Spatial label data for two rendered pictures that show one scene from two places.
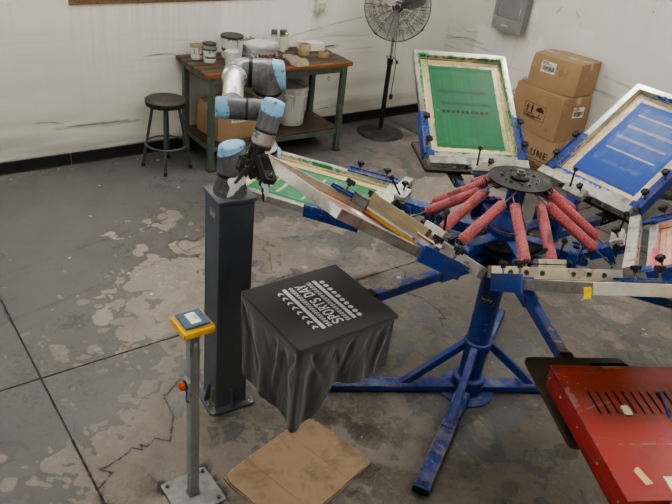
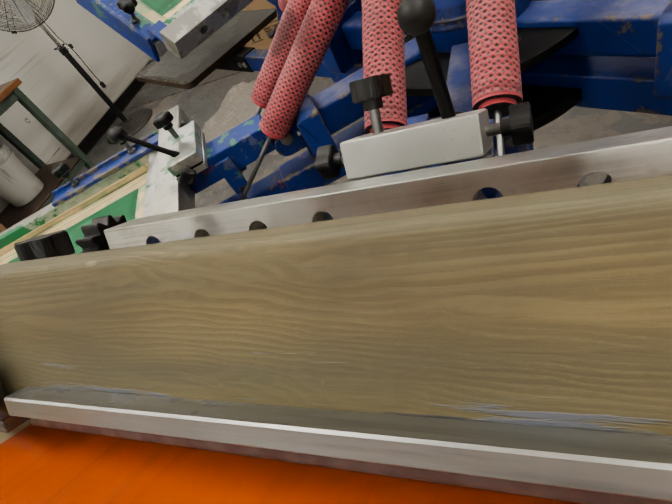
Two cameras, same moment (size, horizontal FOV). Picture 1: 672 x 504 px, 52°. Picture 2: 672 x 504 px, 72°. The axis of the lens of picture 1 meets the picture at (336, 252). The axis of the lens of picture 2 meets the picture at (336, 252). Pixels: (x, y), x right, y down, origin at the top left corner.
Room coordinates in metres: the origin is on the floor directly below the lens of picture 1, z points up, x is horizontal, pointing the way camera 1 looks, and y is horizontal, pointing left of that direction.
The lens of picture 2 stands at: (2.41, -0.25, 1.39)
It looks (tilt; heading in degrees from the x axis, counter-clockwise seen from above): 42 degrees down; 347
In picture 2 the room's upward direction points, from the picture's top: 33 degrees counter-clockwise
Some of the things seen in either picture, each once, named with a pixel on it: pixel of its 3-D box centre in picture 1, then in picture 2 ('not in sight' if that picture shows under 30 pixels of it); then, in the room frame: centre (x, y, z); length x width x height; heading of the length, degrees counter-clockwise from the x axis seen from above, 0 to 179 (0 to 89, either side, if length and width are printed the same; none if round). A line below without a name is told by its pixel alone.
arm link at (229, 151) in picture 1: (232, 156); not in sight; (2.75, 0.49, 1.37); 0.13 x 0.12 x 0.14; 99
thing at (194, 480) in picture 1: (193, 414); not in sight; (2.10, 0.51, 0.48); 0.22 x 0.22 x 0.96; 39
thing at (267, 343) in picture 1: (267, 361); not in sight; (2.18, 0.22, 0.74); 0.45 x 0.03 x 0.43; 39
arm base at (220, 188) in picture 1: (230, 181); not in sight; (2.75, 0.50, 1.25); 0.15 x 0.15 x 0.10
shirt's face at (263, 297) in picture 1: (319, 303); not in sight; (2.33, 0.04, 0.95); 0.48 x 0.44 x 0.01; 129
